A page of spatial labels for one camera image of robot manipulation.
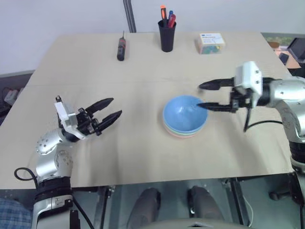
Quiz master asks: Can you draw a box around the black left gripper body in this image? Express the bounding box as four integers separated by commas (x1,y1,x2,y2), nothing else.
75,107,102,136

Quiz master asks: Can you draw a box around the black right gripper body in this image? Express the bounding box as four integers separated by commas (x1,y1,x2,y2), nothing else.
229,86,253,114

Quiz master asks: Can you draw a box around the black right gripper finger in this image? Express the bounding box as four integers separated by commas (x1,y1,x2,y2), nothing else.
198,77,236,92
196,102,233,113

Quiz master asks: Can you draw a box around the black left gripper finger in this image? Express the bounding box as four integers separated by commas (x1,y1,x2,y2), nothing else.
96,110,123,136
85,97,114,115

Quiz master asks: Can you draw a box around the blue bowl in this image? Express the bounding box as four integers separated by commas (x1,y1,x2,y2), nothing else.
162,94,209,133

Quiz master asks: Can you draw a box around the pink bowl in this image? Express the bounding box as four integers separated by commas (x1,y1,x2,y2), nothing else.
166,128,203,140

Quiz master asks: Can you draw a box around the green bowl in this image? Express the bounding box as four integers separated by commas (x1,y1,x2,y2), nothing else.
163,123,206,137

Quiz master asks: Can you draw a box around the clear box of coloured pins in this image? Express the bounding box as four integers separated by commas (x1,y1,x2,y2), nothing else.
193,32,226,55

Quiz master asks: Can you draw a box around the black and red screwdriver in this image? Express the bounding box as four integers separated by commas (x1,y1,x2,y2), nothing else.
116,30,130,62

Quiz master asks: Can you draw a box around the small black device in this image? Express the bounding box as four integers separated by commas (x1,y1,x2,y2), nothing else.
278,52,291,65

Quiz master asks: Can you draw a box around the black pen cup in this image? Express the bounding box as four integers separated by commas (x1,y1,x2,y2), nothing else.
157,19,177,53

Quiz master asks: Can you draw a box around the black laptop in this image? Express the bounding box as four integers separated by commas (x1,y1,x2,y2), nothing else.
286,37,305,63

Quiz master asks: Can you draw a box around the white power strip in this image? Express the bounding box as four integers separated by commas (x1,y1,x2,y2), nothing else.
3,87,24,104

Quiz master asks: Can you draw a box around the grey metal pole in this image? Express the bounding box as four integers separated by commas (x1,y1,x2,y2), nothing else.
122,0,137,33

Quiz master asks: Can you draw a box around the dark rounded shape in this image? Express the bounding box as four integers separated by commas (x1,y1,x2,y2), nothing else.
187,186,225,223

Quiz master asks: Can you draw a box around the blue plaid cloth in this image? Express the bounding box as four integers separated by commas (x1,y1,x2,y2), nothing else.
0,196,33,229

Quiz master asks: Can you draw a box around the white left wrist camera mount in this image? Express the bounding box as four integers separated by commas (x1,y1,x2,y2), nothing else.
54,95,87,141

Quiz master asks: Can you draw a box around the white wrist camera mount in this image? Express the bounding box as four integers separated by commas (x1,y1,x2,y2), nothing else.
234,61,264,108
54,95,87,141

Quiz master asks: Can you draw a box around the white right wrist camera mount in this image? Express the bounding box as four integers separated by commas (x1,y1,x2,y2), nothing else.
234,61,264,108

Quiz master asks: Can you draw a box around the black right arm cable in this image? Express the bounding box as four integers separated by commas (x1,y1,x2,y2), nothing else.
243,106,284,133

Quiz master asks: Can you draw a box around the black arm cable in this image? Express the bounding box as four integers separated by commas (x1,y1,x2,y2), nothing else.
243,106,284,133
13,167,94,229

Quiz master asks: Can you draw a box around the red handled tool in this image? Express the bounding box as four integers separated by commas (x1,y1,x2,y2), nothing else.
167,14,177,28

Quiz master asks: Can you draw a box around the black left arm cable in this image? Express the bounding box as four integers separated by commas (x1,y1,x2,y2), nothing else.
13,167,94,229

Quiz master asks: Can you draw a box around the black table leg frame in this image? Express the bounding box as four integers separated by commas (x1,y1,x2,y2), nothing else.
92,185,116,229
220,177,251,228

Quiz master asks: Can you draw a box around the thin white cable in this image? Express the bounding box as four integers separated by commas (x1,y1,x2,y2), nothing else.
242,197,254,228

